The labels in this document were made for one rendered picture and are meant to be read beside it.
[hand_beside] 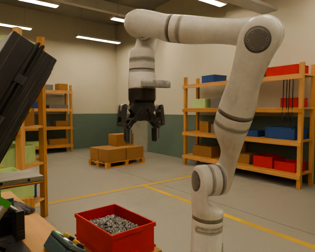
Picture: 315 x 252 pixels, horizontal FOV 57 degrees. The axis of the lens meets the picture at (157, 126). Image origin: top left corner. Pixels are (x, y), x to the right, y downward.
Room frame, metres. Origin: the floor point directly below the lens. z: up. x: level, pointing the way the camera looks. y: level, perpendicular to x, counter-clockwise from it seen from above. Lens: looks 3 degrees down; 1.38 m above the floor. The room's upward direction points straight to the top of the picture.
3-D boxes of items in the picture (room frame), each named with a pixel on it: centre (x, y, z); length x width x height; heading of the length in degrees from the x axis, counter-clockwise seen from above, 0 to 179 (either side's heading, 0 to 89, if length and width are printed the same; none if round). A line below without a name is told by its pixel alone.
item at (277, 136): (6.32, -1.75, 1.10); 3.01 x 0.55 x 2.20; 37
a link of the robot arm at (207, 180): (0.85, -0.15, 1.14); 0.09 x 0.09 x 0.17; 18
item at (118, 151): (7.47, 1.04, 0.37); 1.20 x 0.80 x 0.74; 135
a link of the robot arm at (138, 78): (0.79, 0.03, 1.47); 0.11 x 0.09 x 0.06; 40
